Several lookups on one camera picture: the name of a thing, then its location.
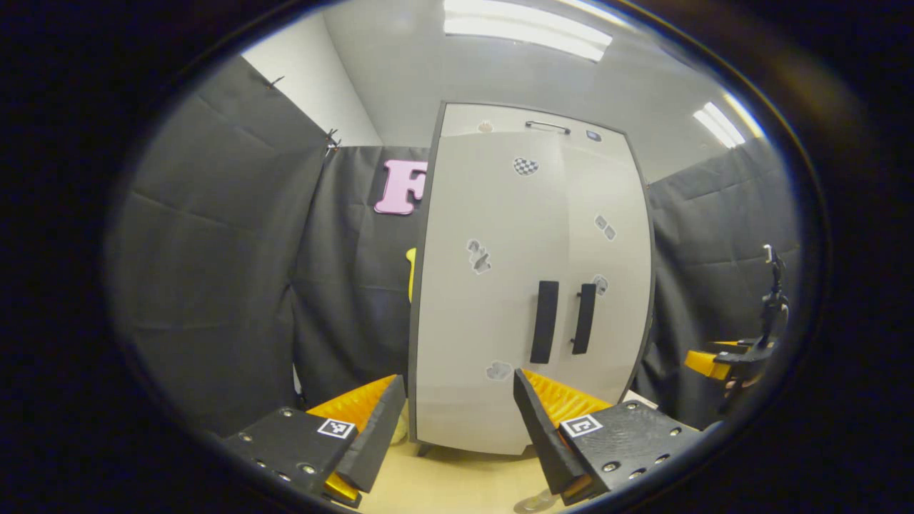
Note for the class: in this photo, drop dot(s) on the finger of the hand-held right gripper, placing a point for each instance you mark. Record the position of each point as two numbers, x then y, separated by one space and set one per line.
707 363

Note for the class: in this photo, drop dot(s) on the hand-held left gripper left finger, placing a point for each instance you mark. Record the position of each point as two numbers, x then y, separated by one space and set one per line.
375 435

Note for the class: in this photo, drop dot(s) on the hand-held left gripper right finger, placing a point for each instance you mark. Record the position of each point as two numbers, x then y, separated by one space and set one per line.
544 435

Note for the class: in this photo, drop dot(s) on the clear labelled bottle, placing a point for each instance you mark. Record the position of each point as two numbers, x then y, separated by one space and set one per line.
547 495

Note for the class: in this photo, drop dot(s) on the grey cabinet door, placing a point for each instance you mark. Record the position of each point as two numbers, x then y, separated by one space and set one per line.
485 321
614 321

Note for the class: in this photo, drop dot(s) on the grey cabinet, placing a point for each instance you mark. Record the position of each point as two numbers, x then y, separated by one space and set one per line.
425 178

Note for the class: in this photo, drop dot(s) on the grey cabinet drawer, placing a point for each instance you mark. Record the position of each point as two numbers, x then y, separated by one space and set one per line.
507 120

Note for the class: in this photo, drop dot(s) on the black backdrop cloth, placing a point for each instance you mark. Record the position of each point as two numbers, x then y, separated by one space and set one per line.
214 250

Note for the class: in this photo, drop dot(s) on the metal cloth clip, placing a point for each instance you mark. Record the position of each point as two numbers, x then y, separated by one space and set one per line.
332 138

